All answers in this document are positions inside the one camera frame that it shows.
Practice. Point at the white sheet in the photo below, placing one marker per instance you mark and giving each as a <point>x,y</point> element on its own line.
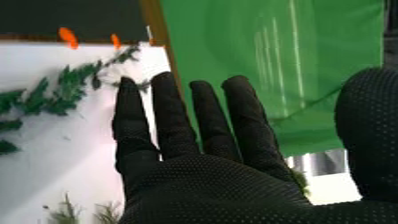
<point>53,166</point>

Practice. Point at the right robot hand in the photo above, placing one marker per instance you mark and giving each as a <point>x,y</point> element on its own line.
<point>224,190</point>

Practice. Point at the green sprig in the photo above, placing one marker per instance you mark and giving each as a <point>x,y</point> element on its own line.
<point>5,147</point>
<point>71,83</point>
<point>64,213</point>
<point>9,125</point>
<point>108,215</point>

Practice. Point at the dark mat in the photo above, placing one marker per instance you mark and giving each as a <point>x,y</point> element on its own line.
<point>77,16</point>

